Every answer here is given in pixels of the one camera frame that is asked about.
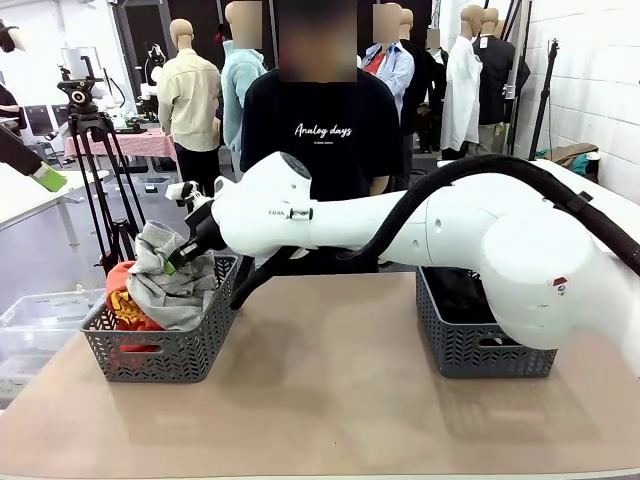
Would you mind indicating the seated person in black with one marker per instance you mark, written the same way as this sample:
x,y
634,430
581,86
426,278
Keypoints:
x,y
7,102

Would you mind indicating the clear plastic storage bin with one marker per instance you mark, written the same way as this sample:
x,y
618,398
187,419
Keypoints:
x,y
40,320

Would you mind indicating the orange printed t-shirt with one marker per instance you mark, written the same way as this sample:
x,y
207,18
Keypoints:
x,y
117,285

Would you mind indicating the pink checkered tablecloth table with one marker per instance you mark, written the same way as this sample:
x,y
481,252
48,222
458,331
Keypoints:
x,y
145,145

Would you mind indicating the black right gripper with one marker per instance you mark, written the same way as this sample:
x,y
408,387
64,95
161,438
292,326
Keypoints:
x,y
207,230

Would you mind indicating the mannequin in cream shirt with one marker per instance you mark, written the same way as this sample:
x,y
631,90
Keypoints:
x,y
190,100

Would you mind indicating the black garment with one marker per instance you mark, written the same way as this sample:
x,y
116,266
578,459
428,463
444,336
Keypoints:
x,y
460,295

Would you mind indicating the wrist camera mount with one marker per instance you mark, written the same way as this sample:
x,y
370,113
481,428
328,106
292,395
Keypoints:
x,y
175,191
10,37

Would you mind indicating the person in black t-shirt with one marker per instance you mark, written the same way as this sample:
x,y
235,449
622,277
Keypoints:
x,y
340,160

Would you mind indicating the small white table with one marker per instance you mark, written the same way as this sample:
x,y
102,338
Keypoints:
x,y
20,200

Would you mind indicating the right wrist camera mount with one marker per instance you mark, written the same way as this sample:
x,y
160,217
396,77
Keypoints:
x,y
175,191

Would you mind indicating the person's left forearm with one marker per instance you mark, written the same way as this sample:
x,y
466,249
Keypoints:
x,y
380,185

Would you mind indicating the grey plastic woven basket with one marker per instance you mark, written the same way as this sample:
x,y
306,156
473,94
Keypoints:
x,y
465,355
165,360

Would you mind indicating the large white table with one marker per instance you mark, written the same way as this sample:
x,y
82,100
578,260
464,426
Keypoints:
x,y
595,185

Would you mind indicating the mannequin in black jacket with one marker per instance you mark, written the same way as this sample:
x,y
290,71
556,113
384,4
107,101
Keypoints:
x,y
425,90

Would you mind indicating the mannequin in white shirt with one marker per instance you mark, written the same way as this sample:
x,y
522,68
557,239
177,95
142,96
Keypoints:
x,y
462,100

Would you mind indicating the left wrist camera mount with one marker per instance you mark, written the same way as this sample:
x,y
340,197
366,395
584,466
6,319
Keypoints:
x,y
10,37

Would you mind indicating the black light stand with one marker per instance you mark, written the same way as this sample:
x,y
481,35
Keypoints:
x,y
545,100

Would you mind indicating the black camera tripod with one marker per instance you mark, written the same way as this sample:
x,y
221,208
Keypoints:
x,y
92,150

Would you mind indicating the light grey garment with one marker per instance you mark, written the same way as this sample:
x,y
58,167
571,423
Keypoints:
x,y
170,300

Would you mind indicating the mannequin in blue fleece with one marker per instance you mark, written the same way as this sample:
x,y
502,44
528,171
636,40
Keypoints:
x,y
235,100

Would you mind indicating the brown and teal clothes pile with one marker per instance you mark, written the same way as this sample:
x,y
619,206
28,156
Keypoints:
x,y
570,152

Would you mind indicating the black chair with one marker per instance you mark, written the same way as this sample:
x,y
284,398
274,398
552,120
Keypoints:
x,y
40,120

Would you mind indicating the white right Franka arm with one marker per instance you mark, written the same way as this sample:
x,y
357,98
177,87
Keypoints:
x,y
450,225

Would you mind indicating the mannequin in blue shirt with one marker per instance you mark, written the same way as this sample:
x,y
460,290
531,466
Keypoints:
x,y
397,65

